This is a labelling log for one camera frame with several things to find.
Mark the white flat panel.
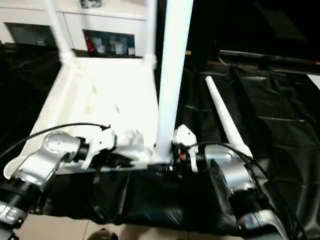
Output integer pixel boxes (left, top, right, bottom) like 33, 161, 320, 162
307, 73, 320, 91

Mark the white glass-door cabinet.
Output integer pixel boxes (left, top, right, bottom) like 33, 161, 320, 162
0, 0, 151, 59

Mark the white plastic table leg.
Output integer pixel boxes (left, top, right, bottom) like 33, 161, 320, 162
152, 0, 195, 165
142, 0, 159, 70
46, 0, 76, 65
204, 76, 254, 161

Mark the dark bag of parts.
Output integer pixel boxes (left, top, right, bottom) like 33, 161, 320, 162
79, 0, 104, 9

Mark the large dark screen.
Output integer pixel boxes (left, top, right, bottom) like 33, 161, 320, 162
149, 0, 320, 61

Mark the long black bar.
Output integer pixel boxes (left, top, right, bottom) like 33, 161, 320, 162
218, 49, 320, 68

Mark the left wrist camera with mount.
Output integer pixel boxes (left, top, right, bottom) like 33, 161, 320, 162
81, 127, 118, 170

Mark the white plastic table top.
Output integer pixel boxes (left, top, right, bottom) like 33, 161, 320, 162
3, 56, 176, 180

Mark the black glossy mat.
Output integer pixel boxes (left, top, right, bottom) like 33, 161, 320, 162
0, 42, 320, 238

